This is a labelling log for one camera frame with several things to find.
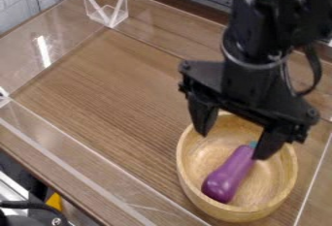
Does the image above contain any clear acrylic tray wall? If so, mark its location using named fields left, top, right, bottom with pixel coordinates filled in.
left=0, top=0, right=332, bottom=226

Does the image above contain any purple toy eggplant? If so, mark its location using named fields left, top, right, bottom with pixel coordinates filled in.
left=201, top=142, right=257, bottom=204

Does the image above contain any black cable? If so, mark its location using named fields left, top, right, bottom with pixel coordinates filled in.
left=0, top=200, right=66, bottom=226

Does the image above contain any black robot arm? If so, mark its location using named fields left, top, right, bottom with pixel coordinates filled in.
left=179, top=0, right=332, bottom=160

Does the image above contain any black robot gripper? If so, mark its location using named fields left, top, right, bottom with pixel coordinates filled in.
left=179, top=36, right=319, bottom=160

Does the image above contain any brown wooden bowl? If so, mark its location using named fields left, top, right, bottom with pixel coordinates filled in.
left=177, top=112, right=299, bottom=223

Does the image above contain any clear acrylic corner bracket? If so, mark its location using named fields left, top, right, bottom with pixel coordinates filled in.
left=83, top=0, right=129, bottom=29

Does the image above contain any yellow object under table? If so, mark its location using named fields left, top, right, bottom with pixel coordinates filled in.
left=46, top=193, right=63, bottom=211

